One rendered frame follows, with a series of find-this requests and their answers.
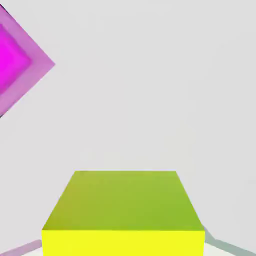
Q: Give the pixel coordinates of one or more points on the small yellow cube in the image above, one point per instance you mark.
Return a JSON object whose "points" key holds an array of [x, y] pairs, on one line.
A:
{"points": [[123, 220]]}

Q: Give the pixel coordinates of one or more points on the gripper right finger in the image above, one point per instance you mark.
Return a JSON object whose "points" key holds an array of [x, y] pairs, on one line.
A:
{"points": [[222, 249]]}

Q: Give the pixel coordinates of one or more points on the large magenta box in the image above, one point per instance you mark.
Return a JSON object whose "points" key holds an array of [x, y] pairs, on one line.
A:
{"points": [[14, 62]]}

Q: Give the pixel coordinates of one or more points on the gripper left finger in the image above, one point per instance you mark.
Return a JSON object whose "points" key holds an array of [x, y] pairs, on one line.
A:
{"points": [[24, 250]]}

